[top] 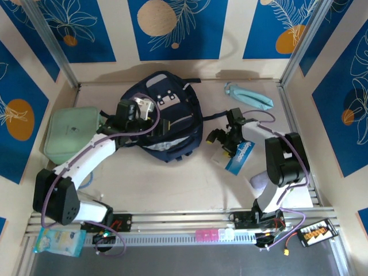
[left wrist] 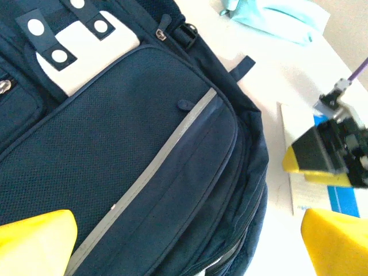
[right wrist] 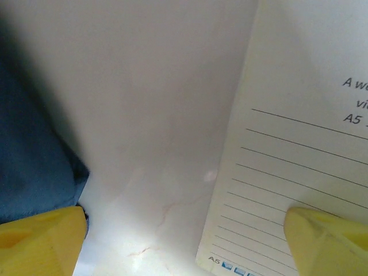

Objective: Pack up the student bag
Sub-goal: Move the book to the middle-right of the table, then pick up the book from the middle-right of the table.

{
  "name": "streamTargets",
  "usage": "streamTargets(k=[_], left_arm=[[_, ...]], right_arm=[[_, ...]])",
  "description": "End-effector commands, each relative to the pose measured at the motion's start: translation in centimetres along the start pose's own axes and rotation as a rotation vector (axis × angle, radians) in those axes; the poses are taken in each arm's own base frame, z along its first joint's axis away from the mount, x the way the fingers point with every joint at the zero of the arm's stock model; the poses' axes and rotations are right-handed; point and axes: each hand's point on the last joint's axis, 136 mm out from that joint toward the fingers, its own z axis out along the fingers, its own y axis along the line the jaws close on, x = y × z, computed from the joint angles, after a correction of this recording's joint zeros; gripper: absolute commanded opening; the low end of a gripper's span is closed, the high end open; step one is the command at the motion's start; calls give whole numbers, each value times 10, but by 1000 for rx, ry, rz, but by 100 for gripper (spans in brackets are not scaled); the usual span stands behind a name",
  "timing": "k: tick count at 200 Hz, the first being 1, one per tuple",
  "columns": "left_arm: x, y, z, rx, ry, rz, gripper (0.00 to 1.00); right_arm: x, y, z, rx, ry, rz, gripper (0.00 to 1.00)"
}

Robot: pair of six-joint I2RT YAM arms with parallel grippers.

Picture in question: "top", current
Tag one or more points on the navy blue backpack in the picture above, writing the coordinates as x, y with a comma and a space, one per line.
178, 135

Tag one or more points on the blue and white box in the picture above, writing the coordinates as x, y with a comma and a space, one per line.
238, 161

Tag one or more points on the light blue pencil case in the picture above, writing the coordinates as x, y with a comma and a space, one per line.
250, 97

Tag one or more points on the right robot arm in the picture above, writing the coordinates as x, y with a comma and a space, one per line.
284, 161

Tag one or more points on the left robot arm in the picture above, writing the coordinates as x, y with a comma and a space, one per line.
86, 155

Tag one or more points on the lavender soft pouch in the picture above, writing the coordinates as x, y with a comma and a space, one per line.
258, 181

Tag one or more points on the mint green zip pouch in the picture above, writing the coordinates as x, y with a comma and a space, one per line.
69, 129

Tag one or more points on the light blue stethoscope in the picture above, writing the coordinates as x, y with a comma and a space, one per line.
91, 179

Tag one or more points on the clear pill organizer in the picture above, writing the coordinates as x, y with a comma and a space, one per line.
226, 234

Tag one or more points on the pink pill organizer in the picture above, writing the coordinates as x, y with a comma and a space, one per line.
207, 235

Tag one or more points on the white paper sheet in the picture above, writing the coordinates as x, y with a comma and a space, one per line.
302, 198

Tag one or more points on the black orange power board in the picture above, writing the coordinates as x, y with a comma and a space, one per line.
316, 233

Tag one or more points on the wet wipes packet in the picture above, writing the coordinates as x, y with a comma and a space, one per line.
57, 240

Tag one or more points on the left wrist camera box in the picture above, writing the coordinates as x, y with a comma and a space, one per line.
143, 106

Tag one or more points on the right aluminium table rail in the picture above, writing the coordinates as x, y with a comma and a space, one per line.
288, 109

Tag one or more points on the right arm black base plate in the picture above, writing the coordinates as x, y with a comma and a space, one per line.
241, 220

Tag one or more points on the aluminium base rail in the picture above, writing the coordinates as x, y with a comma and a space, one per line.
184, 221

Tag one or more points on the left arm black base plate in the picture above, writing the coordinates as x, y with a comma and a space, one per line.
123, 222

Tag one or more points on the right aluminium frame post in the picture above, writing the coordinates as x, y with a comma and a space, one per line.
303, 43

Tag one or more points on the aluminium frame post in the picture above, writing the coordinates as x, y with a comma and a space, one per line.
303, 43
53, 43

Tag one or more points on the left aluminium frame post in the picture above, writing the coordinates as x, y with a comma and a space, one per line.
53, 43

